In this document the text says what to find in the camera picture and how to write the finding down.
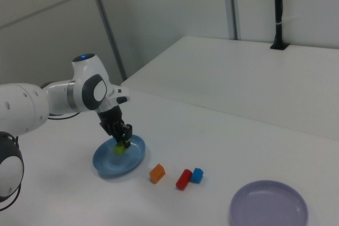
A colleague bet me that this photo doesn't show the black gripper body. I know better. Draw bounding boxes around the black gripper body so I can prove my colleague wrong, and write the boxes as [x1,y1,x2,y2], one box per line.
[96,105,125,131]

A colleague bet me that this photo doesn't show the green block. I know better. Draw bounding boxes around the green block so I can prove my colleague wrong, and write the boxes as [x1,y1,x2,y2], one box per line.
[113,142,127,156]

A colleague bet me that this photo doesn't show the orange block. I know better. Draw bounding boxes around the orange block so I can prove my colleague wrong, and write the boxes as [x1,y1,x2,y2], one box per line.
[149,164,166,184]

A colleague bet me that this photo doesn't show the red block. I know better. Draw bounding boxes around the red block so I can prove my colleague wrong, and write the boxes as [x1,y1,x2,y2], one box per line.
[175,169,193,191]

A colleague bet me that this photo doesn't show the blue block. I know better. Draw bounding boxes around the blue block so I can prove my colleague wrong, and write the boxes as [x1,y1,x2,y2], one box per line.
[190,167,204,184]

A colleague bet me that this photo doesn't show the blue plate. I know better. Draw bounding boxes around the blue plate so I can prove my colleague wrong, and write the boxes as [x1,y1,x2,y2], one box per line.
[92,134,146,177]

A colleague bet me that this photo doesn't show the purple plate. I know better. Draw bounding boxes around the purple plate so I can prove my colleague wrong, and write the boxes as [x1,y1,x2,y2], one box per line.
[229,180,309,226]

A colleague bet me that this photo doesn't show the black mounting pole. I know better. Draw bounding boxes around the black mounting pole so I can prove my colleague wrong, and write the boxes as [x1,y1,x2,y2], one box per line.
[270,0,289,51]

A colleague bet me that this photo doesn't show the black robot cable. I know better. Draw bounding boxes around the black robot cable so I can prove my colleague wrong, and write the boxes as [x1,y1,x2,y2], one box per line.
[0,111,80,212]

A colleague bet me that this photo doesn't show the grey partition post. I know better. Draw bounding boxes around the grey partition post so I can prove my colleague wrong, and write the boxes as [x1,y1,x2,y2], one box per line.
[86,0,128,81]
[221,0,242,40]

